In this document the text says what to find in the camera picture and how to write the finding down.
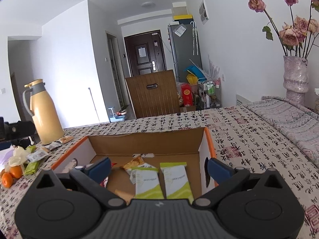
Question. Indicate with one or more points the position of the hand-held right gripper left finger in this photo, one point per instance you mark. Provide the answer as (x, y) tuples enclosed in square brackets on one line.
[(101, 169)]

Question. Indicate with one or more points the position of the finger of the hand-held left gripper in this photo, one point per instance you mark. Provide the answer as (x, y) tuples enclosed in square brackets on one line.
[(21, 129)]

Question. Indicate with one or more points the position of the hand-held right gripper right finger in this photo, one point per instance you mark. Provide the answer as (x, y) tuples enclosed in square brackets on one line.
[(218, 170)]

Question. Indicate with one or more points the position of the red snack packet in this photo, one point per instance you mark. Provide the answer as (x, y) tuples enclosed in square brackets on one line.
[(104, 181)]

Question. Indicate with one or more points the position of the yellow orange snack packet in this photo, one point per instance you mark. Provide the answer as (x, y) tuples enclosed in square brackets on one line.
[(133, 163)]

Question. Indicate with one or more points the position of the white green snack packet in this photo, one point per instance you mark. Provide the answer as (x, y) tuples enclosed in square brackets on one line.
[(147, 184), (177, 181)]

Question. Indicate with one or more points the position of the red printed cardboard box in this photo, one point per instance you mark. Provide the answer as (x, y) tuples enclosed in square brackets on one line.
[(149, 142)]

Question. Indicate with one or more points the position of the yellow thermos jug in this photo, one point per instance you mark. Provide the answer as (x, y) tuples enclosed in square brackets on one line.
[(47, 119)]

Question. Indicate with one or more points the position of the purple white tissue pack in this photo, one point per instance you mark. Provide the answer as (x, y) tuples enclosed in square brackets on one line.
[(4, 156)]

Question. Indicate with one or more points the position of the white crumpled plastic bag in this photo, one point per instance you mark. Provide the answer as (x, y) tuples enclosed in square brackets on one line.
[(17, 158)]

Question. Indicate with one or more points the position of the white blue-print sachet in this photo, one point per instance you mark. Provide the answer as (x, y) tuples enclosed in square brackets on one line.
[(37, 156)]

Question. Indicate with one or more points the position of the grey white sachet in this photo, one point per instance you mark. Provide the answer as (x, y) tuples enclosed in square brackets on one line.
[(53, 146)]

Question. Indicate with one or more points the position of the orange fruit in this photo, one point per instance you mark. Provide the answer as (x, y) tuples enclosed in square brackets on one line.
[(2, 173), (7, 180), (16, 171)]

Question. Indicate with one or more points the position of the brown biscuit packet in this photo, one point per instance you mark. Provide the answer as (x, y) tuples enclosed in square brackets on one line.
[(66, 139)]

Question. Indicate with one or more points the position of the blue white floor rack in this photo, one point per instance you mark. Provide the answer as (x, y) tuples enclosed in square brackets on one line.
[(118, 115)]

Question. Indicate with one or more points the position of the red gift bag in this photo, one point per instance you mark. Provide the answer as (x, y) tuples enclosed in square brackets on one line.
[(187, 94)]

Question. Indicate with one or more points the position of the grey patterned blanket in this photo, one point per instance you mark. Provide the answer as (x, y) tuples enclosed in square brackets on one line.
[(286, 122)]

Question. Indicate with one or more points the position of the brown wooden chair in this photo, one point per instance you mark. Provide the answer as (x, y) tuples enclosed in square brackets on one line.
[(154, 102)]

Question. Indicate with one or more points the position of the grey side door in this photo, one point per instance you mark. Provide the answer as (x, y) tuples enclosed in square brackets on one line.
[(114, 79)]

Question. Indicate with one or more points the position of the blue plastic basin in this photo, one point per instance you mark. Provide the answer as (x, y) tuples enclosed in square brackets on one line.
[(193, 70)]

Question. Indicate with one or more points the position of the dark brown entrance door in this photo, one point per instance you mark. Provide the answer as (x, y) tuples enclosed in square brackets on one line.
[(139, 64)]

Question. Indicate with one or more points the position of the pink white tall vase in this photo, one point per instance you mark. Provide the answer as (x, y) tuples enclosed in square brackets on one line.
[(295, 79)]

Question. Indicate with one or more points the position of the grey refrigerator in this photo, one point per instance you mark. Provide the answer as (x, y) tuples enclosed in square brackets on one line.
[(184, 54)]

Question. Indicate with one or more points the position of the white paper notice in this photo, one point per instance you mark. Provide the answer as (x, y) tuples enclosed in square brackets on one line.
[(142, 51)]

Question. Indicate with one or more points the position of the white folded umbrella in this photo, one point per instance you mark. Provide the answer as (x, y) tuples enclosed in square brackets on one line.
[(194, 39)]

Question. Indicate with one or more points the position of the dried pink rose bouquet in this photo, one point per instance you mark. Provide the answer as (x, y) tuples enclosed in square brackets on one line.
[(290, 36)]

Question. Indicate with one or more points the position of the yellow box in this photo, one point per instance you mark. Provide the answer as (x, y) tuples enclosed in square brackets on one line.
[(183, 18)]

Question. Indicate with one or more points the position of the round ceiling lamp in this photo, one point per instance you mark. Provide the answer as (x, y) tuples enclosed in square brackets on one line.
[(148, 4)]

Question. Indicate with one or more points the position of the white wall panel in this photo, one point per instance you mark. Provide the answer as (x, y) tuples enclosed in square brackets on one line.
[(203, 11)]

